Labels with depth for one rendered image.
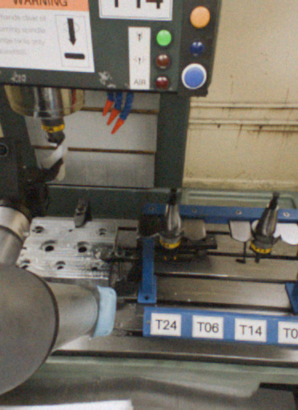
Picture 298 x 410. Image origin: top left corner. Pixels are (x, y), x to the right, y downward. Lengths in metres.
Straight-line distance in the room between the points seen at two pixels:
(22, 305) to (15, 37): 0.44
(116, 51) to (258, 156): 1.43
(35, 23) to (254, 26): 1.19
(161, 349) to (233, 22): 1.21
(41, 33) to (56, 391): 0.92
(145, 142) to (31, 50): 0.84
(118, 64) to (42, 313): 0.41
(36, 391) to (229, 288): 0.61
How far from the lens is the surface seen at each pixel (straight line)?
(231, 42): 1.70
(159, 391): 1.17
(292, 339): 1.13
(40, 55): 0.64
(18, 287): 0.30
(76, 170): 1.53
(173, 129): 1.43
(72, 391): 1.20
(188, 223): 0.92
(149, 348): 1.08
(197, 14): 0.59
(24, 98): 0.82
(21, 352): 0.30
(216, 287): 1.20
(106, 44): 0.61
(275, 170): 2.03
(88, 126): 1.40
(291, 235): 0.95
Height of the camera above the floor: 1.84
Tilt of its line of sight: 39 degrees down
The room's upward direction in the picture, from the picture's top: 1 degrees clockwise
